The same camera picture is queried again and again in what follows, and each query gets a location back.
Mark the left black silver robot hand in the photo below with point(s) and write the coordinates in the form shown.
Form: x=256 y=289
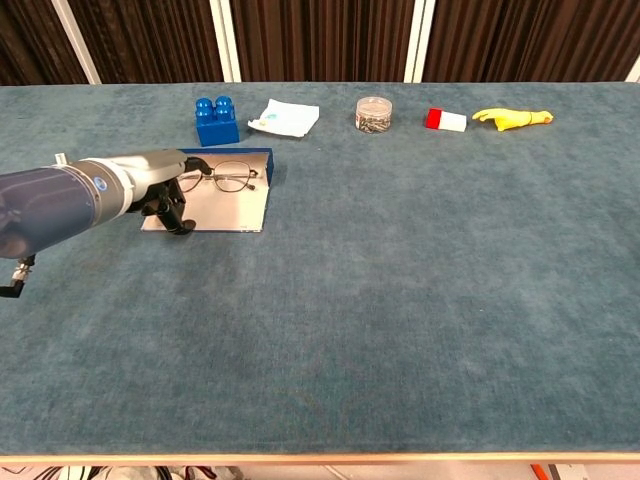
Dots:
x=157 y=172

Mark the thin wire-frame eyeglasses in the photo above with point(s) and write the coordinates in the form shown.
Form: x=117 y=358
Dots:
x=232 y=177

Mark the left blue robot arm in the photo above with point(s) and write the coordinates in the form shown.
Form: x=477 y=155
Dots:
x=55 y=210

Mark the blue toy building block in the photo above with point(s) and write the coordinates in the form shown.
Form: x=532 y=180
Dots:
x=217 y=125

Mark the white tissue packet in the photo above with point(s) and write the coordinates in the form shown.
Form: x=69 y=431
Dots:
x=287 y=120

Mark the dark brown pleated curtain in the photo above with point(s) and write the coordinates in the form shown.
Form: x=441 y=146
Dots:
x=325 y=40

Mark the clear round jar of screws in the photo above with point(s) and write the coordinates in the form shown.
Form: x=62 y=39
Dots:
x=374 y=116

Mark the blue felt table cover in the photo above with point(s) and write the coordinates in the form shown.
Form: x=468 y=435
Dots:
x=380 y=300

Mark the red and white small box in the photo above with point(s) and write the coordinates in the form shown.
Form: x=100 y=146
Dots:
x=450 y=121

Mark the yellow rubber chicken toy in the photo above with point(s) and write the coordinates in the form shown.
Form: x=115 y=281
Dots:
x=510 y=119

